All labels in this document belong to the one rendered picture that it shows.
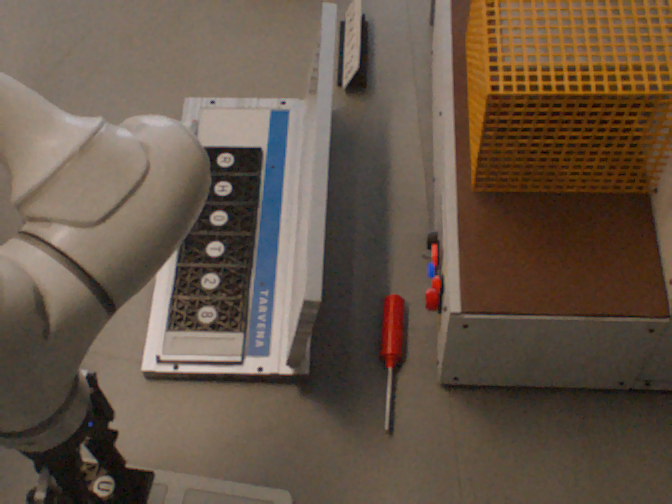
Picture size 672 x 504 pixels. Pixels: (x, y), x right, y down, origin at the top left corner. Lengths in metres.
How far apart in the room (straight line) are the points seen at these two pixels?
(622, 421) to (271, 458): 0.42
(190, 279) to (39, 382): 0.51
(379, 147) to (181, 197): 0.62
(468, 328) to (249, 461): 0.31
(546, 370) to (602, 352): 0.07
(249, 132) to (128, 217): 0.62
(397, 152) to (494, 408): 0.41
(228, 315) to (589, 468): 0.47
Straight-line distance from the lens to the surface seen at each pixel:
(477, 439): 1.15
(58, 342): 0.74
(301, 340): 1.07
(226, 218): 1.26
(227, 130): 1.37
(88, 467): 1.10
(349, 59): 1.42
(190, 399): 1.18
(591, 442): 1.17
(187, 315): 1.19
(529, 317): 1.01
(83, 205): 0.75
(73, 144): 0.76
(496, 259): 1.03
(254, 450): 1.14
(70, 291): 0.74
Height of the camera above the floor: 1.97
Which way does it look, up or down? 59 degrees down
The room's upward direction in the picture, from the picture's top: 4 degrees counter-clockwise
